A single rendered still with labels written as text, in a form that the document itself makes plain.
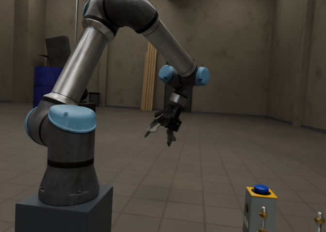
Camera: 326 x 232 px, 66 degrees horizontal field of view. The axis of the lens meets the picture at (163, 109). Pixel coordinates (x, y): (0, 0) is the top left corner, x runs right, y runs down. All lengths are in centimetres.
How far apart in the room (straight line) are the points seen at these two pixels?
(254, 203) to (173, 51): 54
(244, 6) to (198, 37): 215
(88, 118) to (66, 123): 5
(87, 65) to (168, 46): 28
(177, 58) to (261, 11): 1038
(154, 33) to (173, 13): 1019
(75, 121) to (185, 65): 48
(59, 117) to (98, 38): 32
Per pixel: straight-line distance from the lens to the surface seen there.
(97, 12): 88
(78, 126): 65
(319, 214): 68
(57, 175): 68
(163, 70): 109
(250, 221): 80
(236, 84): 1056
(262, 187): 80
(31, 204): 71
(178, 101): 115
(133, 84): 1078
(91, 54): 84
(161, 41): 87
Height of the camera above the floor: 57
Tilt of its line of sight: 3 degrees down
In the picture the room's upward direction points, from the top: 3 degrees clockwise
